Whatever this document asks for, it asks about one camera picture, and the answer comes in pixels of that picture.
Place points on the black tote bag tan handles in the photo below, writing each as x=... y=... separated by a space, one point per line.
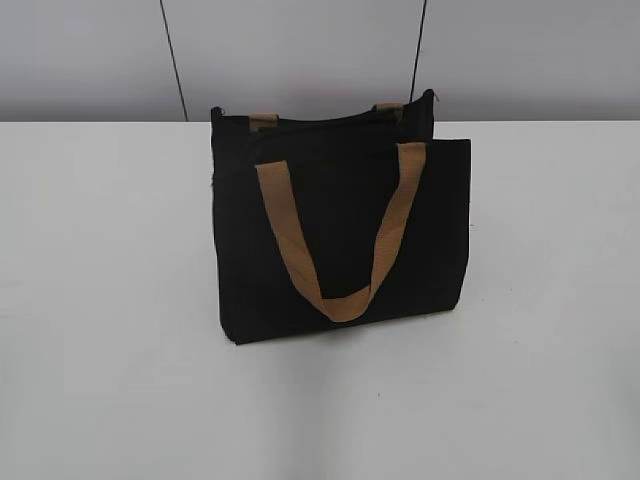
x=319 y=225

